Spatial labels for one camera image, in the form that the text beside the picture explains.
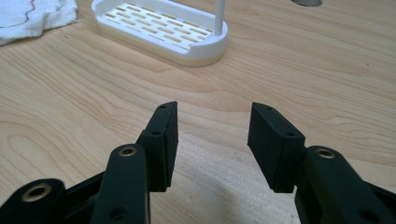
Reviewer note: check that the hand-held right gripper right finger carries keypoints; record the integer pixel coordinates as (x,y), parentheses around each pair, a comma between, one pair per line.
(277,149)

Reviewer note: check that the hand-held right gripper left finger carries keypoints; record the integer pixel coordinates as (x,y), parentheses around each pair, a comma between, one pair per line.
(158,149)

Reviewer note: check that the white slotted drying rack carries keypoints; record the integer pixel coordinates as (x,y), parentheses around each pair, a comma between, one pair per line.
(162,26)

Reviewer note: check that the white cloth towel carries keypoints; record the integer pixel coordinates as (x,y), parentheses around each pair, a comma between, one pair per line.
(29,17)

